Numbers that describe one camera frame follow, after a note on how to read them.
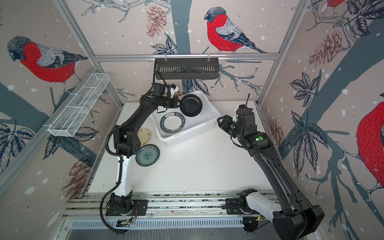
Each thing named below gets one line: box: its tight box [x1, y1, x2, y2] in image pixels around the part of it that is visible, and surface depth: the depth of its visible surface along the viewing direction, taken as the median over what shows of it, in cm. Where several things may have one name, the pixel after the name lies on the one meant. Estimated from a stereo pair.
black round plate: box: [179, 94, 203, 117], surface depth 97 cm
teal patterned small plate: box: [135, 144, 160, 167], surface depth 94 cm
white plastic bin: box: [150, 90, 221, 146], surface depth 93 cm
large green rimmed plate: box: [160, 112, 186, 134], surface depth 109 cm
